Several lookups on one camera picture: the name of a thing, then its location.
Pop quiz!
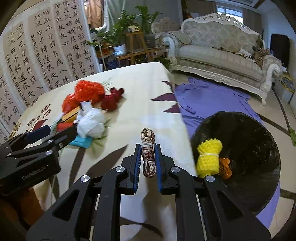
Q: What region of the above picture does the tiger print cushion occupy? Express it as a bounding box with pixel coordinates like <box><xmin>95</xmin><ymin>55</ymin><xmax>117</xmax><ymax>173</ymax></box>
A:
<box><xmin>254</xmin><ymin>46</ymin><xmax>270</xmax><ymax>67</ymax></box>

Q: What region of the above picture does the wooden plant stand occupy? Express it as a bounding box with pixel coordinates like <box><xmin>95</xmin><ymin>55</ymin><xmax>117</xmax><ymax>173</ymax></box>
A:
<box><xmin>117</xmin><ymin>31</ymin><xmax>167</xmax><ymax>67</ymax></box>

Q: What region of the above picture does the clear white wrapper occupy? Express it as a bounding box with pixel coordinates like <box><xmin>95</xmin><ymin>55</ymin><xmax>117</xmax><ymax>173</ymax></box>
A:
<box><xmin>80</xmin><ymin>101</ymin><xmax>94</xmax><ymax>112</ymax></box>

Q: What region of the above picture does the tall green houseplant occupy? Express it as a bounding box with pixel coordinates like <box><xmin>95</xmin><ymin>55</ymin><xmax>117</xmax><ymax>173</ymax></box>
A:
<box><xmin>113</xmin><ymin>6</ymin><xmax>162</xmax><ymax>47</ymax></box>

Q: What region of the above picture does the cream ornate armchair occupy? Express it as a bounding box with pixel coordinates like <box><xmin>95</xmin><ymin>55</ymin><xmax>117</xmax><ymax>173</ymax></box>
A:
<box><xmin>151</xmin><ymin>17</ymin><xmax>183</xmax><ymax>35</ymax></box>

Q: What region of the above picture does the yellow foam fruit net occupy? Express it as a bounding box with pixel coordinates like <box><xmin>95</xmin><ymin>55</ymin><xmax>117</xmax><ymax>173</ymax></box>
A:
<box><xmin>196</xmin><ymin>137</ymin><xmax>223</xmax><ymax>178</ymax></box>

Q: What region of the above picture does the gold bottle with black neck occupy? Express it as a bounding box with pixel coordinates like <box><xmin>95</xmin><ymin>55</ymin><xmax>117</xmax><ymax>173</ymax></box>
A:
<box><xmin>60</xmin><ymin>107</ymin><xmax>81</xmax><ymax>123</ymax></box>

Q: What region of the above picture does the cyan box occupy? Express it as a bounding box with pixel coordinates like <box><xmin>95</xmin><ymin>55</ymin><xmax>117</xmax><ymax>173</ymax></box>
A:
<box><xmin>69</xmin><ymin>136</ymin><xmax>93</xmax><ymax>149</ymax></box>

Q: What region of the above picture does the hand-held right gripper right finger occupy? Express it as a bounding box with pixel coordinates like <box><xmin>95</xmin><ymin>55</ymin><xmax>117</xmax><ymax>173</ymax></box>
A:
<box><xmin>154</xmin><ymin>144</ymin><xmax>272</xmax><ymax>241</ymax></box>

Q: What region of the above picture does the brown and white rope bundle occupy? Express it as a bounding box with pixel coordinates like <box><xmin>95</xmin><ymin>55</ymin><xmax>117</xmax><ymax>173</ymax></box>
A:
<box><xmin>141</xmin><ymin>128</ymin><xmax>156</xmax><ymax>178</ymax></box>

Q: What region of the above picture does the blue storage box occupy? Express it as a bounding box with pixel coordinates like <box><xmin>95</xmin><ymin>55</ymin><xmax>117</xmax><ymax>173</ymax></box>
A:
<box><xmin>107</xmin><ymin>59</ymin><xmax>121</xmax><ymax>70</ymax></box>

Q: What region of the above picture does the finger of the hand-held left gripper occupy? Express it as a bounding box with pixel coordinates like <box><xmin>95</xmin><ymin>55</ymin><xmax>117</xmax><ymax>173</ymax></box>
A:
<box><xmin>0</xmin><ymin>125</ymin><xmax>51</xmax><ymax>153</ymax></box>
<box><xmin>7</xmin><ymin>124</ymin><xmax>78</xmax><ymax>163</ymax></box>

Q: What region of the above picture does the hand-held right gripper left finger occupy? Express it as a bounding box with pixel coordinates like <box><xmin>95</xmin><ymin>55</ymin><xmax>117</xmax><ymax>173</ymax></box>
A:
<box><xmin>26</xmin><ymin>144</ymin><xmax>141</xmax><ymax>241</ymax></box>

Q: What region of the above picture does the leafy green potted plant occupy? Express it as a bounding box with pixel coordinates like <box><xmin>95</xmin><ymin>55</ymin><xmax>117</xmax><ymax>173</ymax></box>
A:
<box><xmin>87</xmin><ymin>32</ymin><xmax>116</xmax><ymax>51</ymax></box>

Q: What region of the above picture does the purple cloth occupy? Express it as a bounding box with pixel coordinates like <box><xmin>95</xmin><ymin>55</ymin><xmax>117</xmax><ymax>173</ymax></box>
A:
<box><xmin>173</xmin><ymin>77</ymin><xmax>281</xmax><ymax>230</ymax></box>

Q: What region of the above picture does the fluffy red foam net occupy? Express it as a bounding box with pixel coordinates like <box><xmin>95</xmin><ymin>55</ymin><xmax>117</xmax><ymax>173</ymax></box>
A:
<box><xmin>74</xmin><ymin>80</ymin><xmax>106</xmax><ymax>105</ymax></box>

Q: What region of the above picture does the orange crumpled wrapper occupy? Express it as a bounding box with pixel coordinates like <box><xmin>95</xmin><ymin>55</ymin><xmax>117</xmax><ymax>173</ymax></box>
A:
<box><xmin>218</xmin><ymin>158</ymin><xmax>232</xmax><ymax>180</ymax></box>

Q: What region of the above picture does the window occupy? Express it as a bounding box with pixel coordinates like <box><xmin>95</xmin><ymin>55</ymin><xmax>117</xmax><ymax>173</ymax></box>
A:
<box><xmin>216</xmin><ymin>6</ymin><xmax>244</xmax><ymax>22</ymax></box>

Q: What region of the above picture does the floral tablecloth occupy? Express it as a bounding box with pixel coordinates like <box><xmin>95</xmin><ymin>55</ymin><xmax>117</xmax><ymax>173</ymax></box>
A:
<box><xmin>8</xmin><ymin>62</ymin><xmax>199</xmax><ymax>241</ymax></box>

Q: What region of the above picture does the white flower pot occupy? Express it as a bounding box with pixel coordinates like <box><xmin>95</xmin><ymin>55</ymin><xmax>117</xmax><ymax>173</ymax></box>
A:
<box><xmin>113</xmin><ymin>44</ymin><xmax>127</xmax><ymax>56</ymax></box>

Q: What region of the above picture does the cream ornate sofa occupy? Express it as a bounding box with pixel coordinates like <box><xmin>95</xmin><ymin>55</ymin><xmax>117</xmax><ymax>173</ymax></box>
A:
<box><xmin>159</xmin><ymin>13</ymin><xmax>284</xmax><ymax>106</ymax></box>

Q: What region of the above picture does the black lined waste bin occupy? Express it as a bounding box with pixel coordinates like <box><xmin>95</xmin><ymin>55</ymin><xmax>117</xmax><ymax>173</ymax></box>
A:
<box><xmin>190</xmin><ymin>111</ymin><xmax>281</xmax><ymax>216</ymax></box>

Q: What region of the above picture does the black television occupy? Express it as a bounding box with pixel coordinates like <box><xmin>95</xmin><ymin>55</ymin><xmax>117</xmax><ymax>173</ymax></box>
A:
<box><xmin>270</xmin><ymin>34</ymin><xmax>290</xmax><ymax>67</ymax></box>

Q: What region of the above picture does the white plastic bag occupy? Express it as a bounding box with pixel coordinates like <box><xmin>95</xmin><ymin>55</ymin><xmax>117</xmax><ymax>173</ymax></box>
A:
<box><xmin>76</xmin><ymin>108</ymin><xmax>105</xmax><ymax>138</ymax></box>

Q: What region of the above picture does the calligraphy folding screen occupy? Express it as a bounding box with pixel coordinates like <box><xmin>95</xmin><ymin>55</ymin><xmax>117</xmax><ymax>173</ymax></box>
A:
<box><xmin>0</xmin><ymin>0</ymin><xmax>102</xmax><ymax>144</ymax></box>

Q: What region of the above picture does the yellow and blue box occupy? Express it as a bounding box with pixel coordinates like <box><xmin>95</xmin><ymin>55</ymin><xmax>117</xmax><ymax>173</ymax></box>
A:
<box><xmin>276</xmin><ymin>72</ymin><xmax>296</xmax><ymax>103</ymax></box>

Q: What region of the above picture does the red cylinder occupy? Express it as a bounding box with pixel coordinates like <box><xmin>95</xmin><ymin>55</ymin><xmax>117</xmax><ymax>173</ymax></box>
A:
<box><xmin>57</xmin><ymin>122</ymin><xmax>77</xmax><ymax>131</ymax></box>

